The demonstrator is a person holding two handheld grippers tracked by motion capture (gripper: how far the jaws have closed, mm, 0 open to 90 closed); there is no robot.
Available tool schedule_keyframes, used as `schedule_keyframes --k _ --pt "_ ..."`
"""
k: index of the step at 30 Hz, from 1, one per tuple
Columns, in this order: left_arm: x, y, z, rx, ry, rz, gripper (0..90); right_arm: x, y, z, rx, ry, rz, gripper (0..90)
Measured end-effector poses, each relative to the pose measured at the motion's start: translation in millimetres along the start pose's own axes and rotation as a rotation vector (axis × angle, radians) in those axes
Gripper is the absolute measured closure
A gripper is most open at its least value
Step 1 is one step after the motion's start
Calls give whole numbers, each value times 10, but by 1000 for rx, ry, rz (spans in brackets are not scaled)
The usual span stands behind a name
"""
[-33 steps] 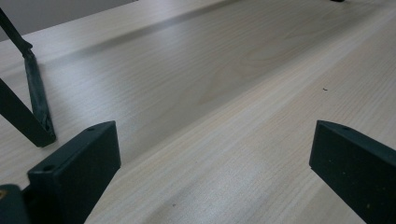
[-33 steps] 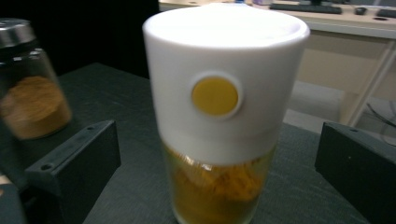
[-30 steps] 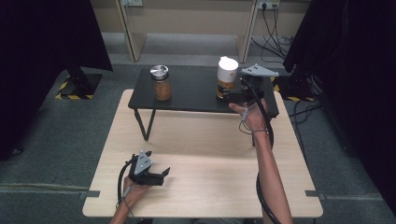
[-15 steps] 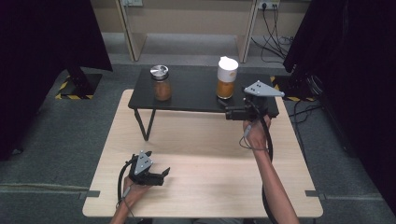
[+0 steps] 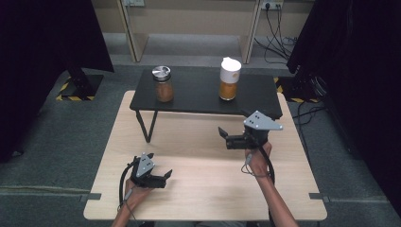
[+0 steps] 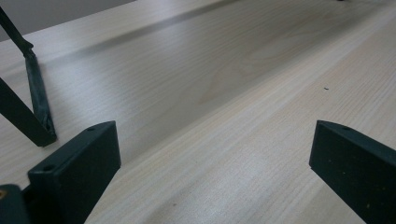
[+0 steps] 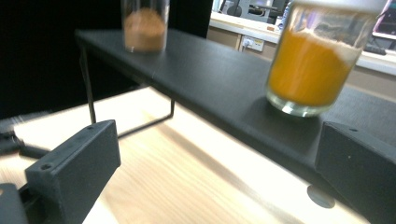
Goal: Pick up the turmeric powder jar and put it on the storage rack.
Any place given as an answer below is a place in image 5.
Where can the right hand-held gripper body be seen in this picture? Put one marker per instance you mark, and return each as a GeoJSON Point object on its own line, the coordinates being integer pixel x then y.
{"type": "Point", "coordinates": [258, 124]}

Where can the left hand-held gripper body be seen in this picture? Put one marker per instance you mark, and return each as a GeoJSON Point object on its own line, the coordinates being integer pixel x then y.
{"type": "Point", "coordinates": [145, 168]}

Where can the yellow spice jar white lid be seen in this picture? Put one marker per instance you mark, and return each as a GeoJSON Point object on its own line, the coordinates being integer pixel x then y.
{"type": "Point", "coordinates": [230, 75]}

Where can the black shelf with metal legs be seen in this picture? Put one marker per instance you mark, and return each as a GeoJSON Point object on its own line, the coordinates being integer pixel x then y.
{"type": "Point", "coordinates": [195, 94]}

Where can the brown spice jar silver lid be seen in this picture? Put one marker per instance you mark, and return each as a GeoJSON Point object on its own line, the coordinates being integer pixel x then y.
{"type": "Point", "coordinates": [164, 91]}

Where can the person's left hand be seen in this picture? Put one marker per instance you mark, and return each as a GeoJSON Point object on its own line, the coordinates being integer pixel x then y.
{"type": "Point", "coordinates": [135, 195]}

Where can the person's right hand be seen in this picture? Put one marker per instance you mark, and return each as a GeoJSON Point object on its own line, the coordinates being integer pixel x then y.
{"type": "Point", "coordinates": [257, 160]}

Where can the black stand base striped tape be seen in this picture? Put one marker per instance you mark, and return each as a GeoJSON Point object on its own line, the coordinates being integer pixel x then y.
{"type": "Point", "coordinates": [293, 88]}
{"type": "Point", "coordinates": [82, 85]}

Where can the grey floor tape strip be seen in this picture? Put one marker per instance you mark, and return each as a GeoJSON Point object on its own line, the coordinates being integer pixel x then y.
{"type": "Point", "coordinates": [319, 197]}
{"type": "Point", "coordinates": [90, 197]}

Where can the black curtain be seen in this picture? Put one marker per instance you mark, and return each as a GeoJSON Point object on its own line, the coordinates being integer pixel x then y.
{"type": "Point", "coordinates": [356, 78]}
{"type": "Point", "coordinates": [38, 63]}

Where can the light wooden frame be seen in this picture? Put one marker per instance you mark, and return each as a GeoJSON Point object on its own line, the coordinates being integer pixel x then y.
{"type": "Point", "coordinates": [249, 41]}
{"type": "Point", "coordinates": [134, 38]}

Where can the white wall socket with plugs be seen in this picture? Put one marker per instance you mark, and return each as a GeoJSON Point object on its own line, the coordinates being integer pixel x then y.
{"type": "Point", "coordinates": [272, 3]}

